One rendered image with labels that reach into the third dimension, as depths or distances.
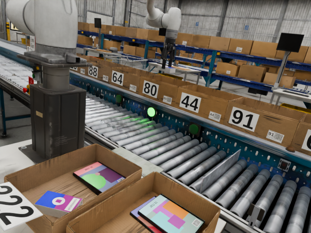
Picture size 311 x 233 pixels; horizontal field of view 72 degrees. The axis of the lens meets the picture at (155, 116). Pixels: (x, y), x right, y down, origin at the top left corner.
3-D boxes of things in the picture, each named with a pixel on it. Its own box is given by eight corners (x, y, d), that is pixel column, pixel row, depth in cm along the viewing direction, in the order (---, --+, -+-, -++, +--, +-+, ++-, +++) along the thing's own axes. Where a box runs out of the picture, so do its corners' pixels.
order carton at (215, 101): (173, 108, 164) (177, 86, 158) (193, 103, 186) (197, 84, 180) (222, 125, 141) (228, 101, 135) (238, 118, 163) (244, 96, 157)
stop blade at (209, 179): (198, 194, 96) (202, 177, 93) (236, 162, 131) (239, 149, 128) (199, 195, 96) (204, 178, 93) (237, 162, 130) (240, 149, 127)
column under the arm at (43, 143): (46, 173, 90) (44, 96, 79) (18, 149, 104) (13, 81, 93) (96, 153, 110) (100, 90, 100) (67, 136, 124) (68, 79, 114)
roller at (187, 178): (172, 187, 101) (174, 178, 100) (219, 155, 140) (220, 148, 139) (181, 193, 98) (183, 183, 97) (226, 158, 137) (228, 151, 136)
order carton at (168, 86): (137, 95, 186) (139, 75, 181) (158, 92, 208) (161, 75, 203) (174, 108, 163) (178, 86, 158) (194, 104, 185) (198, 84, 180)
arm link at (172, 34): (180, 31, 164) (179, 39, 166) (171, 30, 169) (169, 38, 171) (173, 29, 157) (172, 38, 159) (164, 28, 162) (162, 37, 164)
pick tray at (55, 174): (4, 201, 73) (2, 176, 70) (95, 161, 104) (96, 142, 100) (52, 253, 58) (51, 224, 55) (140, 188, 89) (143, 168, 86)
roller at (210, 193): (196, 202, 94) (198, 193, 92) (238, 163, 133) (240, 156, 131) (206, 209, 91) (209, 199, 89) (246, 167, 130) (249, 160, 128)
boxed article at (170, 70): (169, 72, 167) (170, 68, 165) (157, 70, 174) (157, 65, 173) (175, 72, 172) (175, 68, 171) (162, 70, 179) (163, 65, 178)
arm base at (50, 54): (58, 65, 79) (58, 50, 77) (21, 54, 88) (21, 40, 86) (94, 64, 94) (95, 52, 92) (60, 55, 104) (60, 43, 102)
